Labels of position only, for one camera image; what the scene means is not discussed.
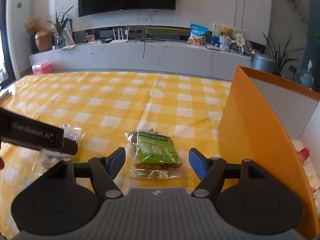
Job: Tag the white marble cabinet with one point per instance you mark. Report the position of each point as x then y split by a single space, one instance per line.
125 57

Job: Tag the pink picture frame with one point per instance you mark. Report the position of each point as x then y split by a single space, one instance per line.
90 38

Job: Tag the plant in glass vase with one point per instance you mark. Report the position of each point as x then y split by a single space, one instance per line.
60 37

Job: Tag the white router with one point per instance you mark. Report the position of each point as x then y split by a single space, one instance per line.
119 40

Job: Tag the blue snack bag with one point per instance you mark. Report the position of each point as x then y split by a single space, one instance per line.
197 35

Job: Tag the potted long-leaf plant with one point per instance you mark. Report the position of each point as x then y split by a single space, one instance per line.
278 62

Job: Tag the bronze round vase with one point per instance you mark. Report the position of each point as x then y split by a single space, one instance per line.
43 40

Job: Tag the red white snack packet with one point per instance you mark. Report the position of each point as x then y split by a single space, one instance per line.
303 153

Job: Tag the yellow checked tablecloth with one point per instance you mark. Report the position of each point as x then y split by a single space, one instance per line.
100 100

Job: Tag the orange cardboard box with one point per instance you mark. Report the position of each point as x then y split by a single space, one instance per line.
250 130

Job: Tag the olive green long box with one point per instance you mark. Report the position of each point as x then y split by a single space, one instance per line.
167 31

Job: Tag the round hand fan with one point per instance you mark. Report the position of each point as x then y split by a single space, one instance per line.
240 41

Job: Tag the pink box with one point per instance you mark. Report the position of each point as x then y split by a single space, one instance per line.
42 68

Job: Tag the grey trash can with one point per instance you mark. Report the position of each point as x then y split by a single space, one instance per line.
261 63

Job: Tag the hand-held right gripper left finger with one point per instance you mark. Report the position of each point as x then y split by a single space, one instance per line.
117 162

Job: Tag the clear bag of white candies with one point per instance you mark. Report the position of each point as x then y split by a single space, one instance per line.
48 158

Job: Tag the black wall socket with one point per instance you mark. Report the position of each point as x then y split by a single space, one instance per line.
292 68

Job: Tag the green printed card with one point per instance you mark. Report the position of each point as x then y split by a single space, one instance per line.
216 33

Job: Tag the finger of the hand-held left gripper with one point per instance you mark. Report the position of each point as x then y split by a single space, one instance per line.
70 146

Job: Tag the teddy bear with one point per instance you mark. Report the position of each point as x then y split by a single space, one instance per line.
226 38

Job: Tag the dried flower bunch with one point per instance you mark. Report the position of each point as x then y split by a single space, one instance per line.
32 25

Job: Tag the green raisin packet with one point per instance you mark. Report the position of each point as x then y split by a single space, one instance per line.
155 147

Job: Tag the person's left hand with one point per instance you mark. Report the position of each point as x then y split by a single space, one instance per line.
1 163

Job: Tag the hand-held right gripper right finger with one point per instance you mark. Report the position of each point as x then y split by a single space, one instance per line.
197 163

